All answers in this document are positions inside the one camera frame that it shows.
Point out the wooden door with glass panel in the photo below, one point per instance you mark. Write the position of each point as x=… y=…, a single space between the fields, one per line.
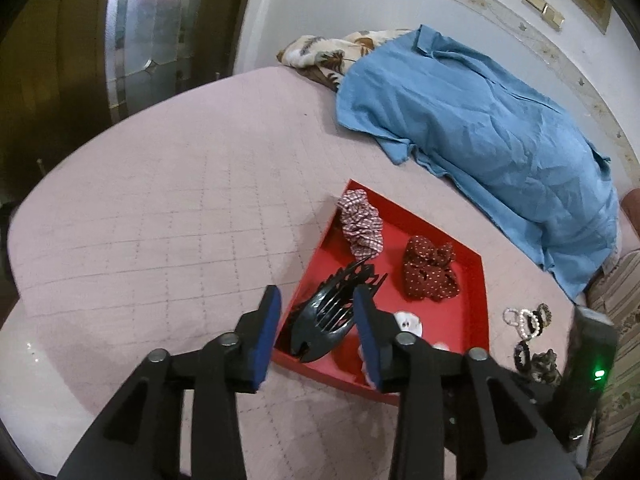
x=150 y=35

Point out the black hair claw clip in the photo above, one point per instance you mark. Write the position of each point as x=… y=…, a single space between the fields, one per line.
x=320 y=317

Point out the red polka dot scrunchie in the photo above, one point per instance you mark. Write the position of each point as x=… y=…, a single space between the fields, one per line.
x=430 y=275

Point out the red tray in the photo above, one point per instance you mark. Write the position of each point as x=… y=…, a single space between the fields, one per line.
x=450 y=330

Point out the plaid scrunchie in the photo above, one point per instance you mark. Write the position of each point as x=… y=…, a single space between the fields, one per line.
x=361 y=225

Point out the white cherry print scrunchie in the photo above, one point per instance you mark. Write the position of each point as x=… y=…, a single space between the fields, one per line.
x=407 y=322

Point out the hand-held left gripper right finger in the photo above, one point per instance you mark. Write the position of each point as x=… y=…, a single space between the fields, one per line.
x=370 y=342

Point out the striped pillow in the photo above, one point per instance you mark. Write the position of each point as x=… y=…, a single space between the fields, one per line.
x=622 y=300

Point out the blue shirt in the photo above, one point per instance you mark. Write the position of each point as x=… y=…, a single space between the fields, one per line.
x=480 y=125

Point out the reddish brown pillow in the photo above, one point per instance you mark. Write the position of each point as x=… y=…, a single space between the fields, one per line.
x=630 y=220

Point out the dark sheer floral scrunchie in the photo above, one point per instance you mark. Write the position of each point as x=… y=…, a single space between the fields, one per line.
x=546 y=366

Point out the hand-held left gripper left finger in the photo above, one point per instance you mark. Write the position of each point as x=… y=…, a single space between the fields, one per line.
x=265 y=340

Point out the floral print cloth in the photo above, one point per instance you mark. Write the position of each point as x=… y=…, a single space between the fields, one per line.
x=320 y=55

